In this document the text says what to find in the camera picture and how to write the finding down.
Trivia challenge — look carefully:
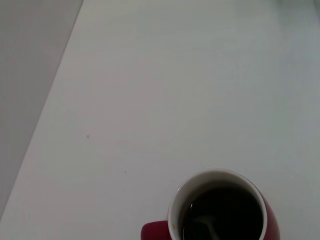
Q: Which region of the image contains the red cup with coffee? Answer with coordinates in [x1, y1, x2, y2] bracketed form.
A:
[140, 169, 281, 240]

